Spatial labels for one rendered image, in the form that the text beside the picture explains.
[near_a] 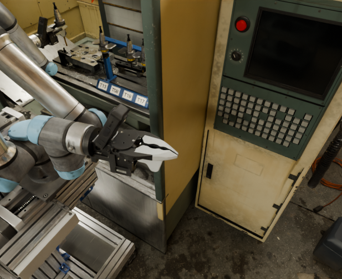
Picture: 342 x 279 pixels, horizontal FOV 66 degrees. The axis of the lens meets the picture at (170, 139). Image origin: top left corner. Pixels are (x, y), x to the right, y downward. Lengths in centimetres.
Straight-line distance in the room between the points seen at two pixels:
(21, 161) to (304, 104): 107
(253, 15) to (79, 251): 172
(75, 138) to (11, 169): 36
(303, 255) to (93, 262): 151
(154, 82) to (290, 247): 181
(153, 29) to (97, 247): 156
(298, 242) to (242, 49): 166
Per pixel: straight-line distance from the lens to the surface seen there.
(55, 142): 66
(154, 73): 85
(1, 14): 150
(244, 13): 111
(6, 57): 80
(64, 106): 79
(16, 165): 96
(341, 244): 219
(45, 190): 112
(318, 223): 255
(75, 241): 207
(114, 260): 193
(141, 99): 178
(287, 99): 121
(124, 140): 59
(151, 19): 77
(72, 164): 74
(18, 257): 112
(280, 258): 229
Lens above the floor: 201
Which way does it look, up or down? 46 degrees down
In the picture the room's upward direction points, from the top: straight up
